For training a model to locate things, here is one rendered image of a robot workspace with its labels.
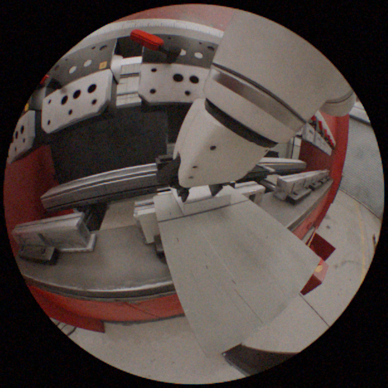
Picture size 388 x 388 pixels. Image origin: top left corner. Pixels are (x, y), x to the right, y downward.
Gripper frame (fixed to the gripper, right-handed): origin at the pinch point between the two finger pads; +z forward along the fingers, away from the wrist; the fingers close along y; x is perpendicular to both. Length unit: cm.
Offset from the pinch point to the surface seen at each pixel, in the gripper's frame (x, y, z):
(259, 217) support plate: 8.5, -7.0, -4.1
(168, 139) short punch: -9.6, 4.2, -3.2
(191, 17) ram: -27.7, 0.7, -29.3
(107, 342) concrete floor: 87, 84, 60
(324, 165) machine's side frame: -10, -216, 10
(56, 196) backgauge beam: -18, 59, 23
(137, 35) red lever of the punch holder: -16.4, 10.3, -21.8
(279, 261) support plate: 14.5, -3.4, -9.1
